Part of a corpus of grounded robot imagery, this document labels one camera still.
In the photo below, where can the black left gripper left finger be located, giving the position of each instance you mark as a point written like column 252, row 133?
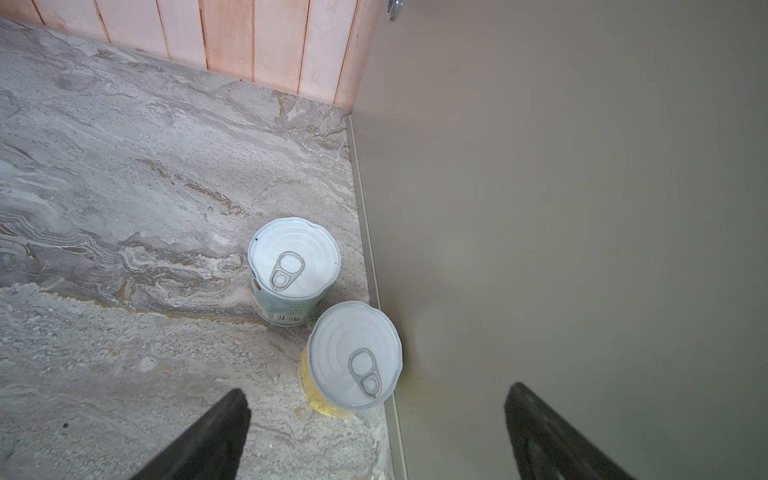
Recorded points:
column 211, row 448

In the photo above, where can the far teal label can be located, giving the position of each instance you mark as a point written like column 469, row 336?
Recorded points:
column 293, row 264

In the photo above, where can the yellow label can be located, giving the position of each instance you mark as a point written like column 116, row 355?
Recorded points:
column 352, row 361

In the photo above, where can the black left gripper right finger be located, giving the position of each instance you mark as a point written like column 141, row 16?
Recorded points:
column 546, row 446

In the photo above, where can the grey metal cabinet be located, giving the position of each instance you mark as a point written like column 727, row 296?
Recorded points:
column 573, row 195

